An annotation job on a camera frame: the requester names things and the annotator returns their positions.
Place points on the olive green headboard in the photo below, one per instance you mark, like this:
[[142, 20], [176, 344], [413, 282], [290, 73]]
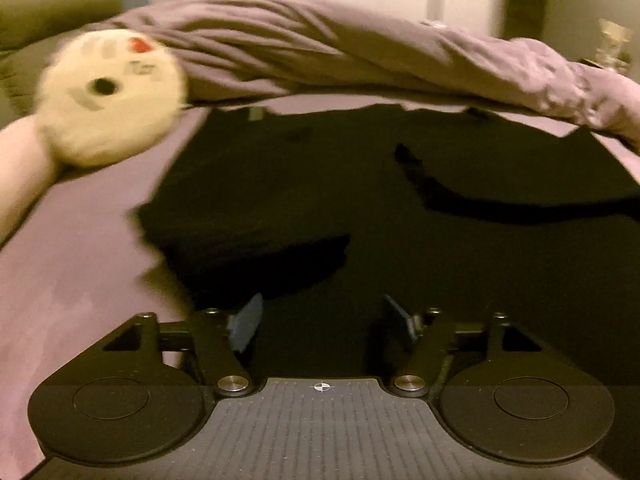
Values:
[[55, 10]]

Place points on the white round plush toy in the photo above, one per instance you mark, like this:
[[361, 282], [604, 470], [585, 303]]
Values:
[[107, 105]]

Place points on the black garment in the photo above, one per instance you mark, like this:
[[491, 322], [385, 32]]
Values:
[[310, 195]]

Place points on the purple duvet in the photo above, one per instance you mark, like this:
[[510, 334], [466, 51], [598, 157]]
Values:
[[320, 45]]

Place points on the purple bed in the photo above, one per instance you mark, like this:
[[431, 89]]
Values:
[[75, 270]]

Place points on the olive green pillow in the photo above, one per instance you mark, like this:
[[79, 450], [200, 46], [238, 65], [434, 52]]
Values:
[[20, 80]]

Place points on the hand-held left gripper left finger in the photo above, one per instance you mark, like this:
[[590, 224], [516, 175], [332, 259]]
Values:
[[248, 322]]

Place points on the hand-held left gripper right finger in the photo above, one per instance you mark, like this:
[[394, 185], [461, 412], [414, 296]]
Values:
[[398, 321]]

